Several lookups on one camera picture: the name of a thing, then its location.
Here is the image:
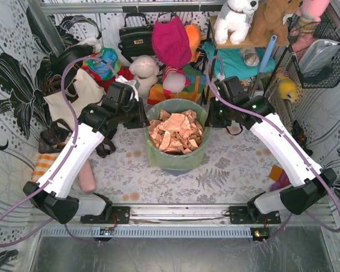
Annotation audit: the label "purple orange sock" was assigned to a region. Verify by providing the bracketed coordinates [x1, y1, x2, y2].
[269, 165, 291, 192]

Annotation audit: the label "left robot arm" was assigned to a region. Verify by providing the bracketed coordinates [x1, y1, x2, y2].
[23, 80, 150, 224]

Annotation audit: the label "orange plush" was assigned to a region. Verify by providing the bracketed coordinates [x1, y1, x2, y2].
[185, 24, 201, 62]

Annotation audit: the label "wooden shelf rack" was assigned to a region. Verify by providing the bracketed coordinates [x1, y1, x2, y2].
[201, 15, 292, 105]

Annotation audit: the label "magenta hanging cloth bag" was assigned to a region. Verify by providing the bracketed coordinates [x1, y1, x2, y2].
[151, 15, 192, 68]

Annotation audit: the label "yellow duck plush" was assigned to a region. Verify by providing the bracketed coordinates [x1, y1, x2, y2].
[275, 69, 297, 103]

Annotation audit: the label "red cloth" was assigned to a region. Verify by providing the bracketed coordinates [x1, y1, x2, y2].
[87, 67, 134, 92]

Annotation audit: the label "teal cloth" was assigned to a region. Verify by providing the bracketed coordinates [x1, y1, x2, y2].
[202, 42, 276, 80]

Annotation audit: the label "cream canvas tote bag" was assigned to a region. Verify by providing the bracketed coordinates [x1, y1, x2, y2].
[43, 68, 105, 130]

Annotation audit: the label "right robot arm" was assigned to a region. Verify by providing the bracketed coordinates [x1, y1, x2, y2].
[205, 76, 336, 223]

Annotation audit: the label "silver pouch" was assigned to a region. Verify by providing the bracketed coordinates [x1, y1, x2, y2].
[299, 39, 340, 74]

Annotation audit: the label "pink plush doll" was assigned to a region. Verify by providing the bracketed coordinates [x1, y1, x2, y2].
[295, 0, 330, 29]

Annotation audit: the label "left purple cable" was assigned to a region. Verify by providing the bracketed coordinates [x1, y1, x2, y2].
[0, 57, 122, 248]

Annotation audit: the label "blue trash bin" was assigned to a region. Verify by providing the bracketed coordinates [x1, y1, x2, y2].
[163, 169, 191, 177]

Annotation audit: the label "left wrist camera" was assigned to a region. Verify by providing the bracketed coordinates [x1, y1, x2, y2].
[115, 75, 140, 101]

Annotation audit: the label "white fluffy plush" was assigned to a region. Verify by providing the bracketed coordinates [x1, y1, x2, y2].
[129, 55, 159, 97]

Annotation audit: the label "brown teddy bear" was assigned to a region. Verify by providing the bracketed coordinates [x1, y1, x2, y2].
[250, 0, 303, 45]

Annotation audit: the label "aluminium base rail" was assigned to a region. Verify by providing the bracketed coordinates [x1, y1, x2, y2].
[39, 204, 319, 239]

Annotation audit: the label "black wire basket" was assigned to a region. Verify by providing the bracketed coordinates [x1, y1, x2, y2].
[288, 14, 340, 89]

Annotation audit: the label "green trash bag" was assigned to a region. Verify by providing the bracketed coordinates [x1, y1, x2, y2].
[143, 99, 210, 171]

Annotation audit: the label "pink foam roll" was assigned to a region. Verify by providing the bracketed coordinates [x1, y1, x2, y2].
[78, 160, 96, 193]

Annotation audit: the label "rainbow striped bag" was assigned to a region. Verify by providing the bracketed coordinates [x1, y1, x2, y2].
[147, 64, 206, 105]

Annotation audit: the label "orange white striped cloth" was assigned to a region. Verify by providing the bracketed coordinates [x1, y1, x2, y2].
[32, 154, 58, 182]

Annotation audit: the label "white round plush pink hands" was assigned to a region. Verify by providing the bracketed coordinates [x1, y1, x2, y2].
[162, 66, 190, 95]

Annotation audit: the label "white grey dog plush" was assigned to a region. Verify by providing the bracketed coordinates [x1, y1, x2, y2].
[214, 0, 259, 45]

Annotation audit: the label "black handbag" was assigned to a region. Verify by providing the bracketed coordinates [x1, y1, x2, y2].
[118, 13, 155, 63]

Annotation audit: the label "brown patterned bag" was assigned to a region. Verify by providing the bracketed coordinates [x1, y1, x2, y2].
[38, 119, 117, 158]

